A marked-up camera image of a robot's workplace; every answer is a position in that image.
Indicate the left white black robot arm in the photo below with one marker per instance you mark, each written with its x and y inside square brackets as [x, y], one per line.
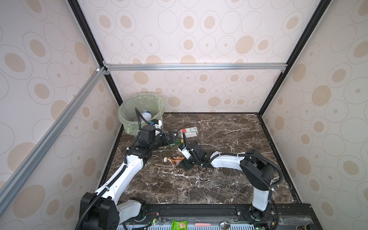
[101, 210]

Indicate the clear bottle red green label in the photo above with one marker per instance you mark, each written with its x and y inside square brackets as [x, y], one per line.
[189, 132]

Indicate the green bin with plastic liner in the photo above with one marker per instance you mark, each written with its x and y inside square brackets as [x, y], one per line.
[129, 113]

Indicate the green Sprite bottle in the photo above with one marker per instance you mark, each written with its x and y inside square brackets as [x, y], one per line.
[175, 142]

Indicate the green snack packet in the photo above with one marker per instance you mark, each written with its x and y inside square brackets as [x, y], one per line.
[179, 225]

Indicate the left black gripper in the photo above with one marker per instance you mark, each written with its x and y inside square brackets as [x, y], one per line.
[167, 141]

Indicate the diagonal aluminium rail left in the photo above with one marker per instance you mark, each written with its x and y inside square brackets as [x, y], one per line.
[24, 171]

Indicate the pink handled tool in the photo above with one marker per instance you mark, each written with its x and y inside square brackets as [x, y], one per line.
[203, 224]

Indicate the horizontal aluminium rail back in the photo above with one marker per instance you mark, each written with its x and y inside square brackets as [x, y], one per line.
[196, 67]

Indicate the brown coffee bottle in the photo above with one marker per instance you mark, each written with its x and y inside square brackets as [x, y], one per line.
[173, 160]

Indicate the black base frame rail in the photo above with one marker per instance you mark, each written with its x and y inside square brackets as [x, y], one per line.
[276, 217]

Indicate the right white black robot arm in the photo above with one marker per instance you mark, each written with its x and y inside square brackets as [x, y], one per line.
[261, 172]

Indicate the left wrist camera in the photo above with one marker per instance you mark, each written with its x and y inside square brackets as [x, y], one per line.
[158, 126]

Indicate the small blue label water bottle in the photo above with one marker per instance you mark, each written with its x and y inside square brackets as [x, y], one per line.
[147, 116]

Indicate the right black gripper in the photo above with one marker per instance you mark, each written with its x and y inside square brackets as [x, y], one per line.
[189, 152]

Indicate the metal spoon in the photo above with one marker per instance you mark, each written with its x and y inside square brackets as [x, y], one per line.
[224, 225]

